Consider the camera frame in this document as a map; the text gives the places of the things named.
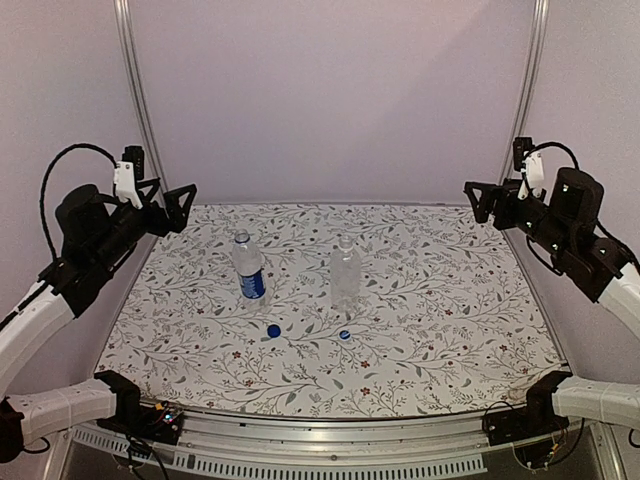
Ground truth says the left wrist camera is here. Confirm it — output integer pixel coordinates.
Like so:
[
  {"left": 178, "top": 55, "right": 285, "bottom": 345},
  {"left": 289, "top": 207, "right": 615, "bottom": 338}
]
[{"left": 113, "top": 145, "right": 144, "bottom": 210}]

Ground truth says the clear bottle with blue label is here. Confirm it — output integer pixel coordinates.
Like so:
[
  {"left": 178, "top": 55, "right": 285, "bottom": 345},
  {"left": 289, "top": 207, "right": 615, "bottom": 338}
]
[{"left": 231, "top": 229, "right": 269, "bottom": 311}]

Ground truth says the left aluminium corner post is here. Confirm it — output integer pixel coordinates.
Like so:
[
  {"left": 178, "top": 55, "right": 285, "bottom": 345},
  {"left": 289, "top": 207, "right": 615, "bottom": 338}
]
[{"left": 113, "top": 0, "right": 168, "bottom": 193}]

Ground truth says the right aluminium corner post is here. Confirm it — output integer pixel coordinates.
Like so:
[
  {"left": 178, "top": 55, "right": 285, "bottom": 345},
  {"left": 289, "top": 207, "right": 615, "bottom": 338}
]
[{"left": 495, "top": 1, "right": 550, "bottom": 183}]

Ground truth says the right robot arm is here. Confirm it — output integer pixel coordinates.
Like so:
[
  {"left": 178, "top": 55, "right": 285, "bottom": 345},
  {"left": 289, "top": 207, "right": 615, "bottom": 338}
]
[{"left": 464, "top": 167, "right": 639, "bottom": 445}]

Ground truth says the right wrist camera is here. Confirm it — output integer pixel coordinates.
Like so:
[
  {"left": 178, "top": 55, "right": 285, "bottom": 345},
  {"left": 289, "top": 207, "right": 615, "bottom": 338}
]
[{"left": 512, "top": 137, "right": 544, "bottom": 201}]

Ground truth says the small clear bottle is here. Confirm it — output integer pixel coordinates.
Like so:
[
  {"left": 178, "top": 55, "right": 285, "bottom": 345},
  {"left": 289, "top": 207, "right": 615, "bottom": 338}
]
[{"left": 330, "top": 234, "right": 361, "bottom": 313}]

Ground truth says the left camera cable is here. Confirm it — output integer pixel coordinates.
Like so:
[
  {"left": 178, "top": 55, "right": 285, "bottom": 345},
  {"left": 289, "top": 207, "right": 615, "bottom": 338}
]
[{"left": 38, "top": 143, "right": 119, "bottom": 261}]

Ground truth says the right camera cable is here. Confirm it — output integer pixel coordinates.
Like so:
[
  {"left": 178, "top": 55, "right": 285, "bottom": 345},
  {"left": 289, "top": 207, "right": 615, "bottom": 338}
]
[{"left": 532, "top": 141, "right": 581, "bottom": 171}]

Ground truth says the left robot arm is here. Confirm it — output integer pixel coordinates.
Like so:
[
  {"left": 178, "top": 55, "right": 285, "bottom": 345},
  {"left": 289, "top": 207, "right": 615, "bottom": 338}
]
[{"left": 1, "top": 179, "right": 197, "bottom": 463}]

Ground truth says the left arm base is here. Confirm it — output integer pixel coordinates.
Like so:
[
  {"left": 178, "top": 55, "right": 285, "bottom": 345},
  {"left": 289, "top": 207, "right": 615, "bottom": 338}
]
[{"left": 96, "top": 401, "right": 184, "bottom": 446}]

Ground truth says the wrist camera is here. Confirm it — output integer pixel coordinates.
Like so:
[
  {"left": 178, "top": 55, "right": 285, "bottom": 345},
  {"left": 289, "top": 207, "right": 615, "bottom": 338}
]
[
  {"left": 512, "top": 137, "right": 544, "bottom": 201},
  {"left": 113, "top": 145, "right": 144, "bottom": 210}
]

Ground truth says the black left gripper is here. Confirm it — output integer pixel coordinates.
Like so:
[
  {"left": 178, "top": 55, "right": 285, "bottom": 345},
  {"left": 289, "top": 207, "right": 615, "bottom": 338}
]
[{"left": 91, "top": 178, "right": 196, "bottom": 271}]

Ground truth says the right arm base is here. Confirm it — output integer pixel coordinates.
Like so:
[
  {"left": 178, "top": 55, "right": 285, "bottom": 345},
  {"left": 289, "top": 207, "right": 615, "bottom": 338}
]
[{"left": 481, "top": 401, "right": 570, "bottom": 446}]

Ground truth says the floral tablecloth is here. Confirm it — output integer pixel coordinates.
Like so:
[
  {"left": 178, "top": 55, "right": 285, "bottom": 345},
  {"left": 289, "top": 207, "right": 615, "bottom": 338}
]
[{"left": 97, "top": 205, "right": 567, "bottom": 419}]

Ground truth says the camera cable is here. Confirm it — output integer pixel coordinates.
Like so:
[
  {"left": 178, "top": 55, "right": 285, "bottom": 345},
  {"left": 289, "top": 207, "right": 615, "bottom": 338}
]
[
  {"left": 532, "top": 141, "right": 581, "bottom": 171},
  {"left": 38, "top": 143, "right": 119, "bottom": 261}
]

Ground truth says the aluminium front rail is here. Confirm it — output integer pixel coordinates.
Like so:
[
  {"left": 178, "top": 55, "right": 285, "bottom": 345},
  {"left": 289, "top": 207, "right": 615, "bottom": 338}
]
[{"left": 44, "top": 389, "right": 621, "bottom": 480}]

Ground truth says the aluminium corner post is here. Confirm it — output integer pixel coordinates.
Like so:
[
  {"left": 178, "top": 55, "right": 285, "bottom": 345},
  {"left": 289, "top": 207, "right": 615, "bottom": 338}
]
[
  {"left": 495, "top": 1, "right": 550, "bottom": 183},
  {"left": 113, "top": 0, "right": 168, "bottom": 193}
]

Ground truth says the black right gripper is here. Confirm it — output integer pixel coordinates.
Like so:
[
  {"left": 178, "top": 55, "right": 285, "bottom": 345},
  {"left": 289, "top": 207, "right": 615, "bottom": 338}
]
[{"left": 466, "top": 178, "right": 573, "bottom": 261}]

